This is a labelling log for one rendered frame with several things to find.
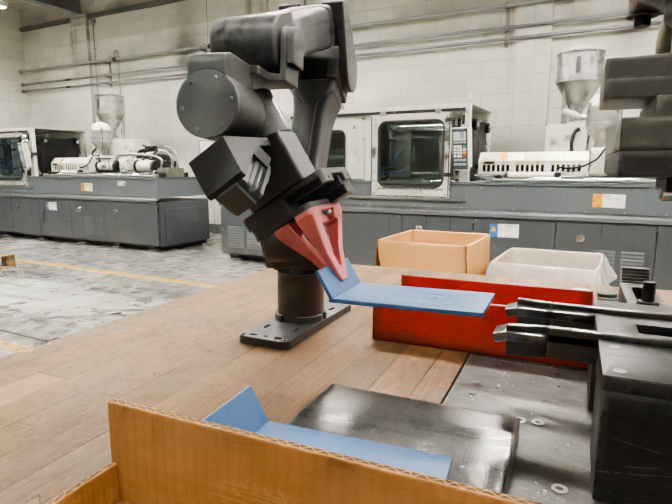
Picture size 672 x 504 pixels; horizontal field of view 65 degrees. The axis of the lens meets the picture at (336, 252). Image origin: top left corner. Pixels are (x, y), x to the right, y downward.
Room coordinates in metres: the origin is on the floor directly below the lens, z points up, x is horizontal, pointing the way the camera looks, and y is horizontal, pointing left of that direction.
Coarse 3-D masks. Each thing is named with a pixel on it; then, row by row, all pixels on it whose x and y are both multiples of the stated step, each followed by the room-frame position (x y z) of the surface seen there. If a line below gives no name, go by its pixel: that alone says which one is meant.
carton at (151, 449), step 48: (144, 432) 0.29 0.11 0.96; (192, 432) 0.27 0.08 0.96; (240, 432) 0.26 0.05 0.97; (96, 480) 0.28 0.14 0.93; (144, 480) 0.29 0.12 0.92; (192, 480) 0.27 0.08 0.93; (240, 480) 0.26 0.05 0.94; (288, 480) 0.25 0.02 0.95; (336, 480) 0.24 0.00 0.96; (384, 480) 0.23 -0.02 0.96; (432, 480) 0.22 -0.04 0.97
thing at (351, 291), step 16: (320, 272) 0.48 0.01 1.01; (352, 272) 0.53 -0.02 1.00; (336, 288) 0.49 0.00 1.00; (352, 288) 0.51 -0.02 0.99; (368, 288) 0.51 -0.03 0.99; (384, 288) 0.51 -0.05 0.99; (400, 288) 0.51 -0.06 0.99; (416, 288) 0.50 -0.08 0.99; (432, 288) 0.50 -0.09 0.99; (352, 304) 0.46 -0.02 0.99; (368, 304) 0.46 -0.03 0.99; (384, 304) 0.45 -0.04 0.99; (400, 304) 0.45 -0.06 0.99; (416, 304) 0.45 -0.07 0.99; (432, 304) 0.44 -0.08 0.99; (448, 304) 0.44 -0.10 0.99; (464, 304) 0.44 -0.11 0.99; (480, 304) 0.44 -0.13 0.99
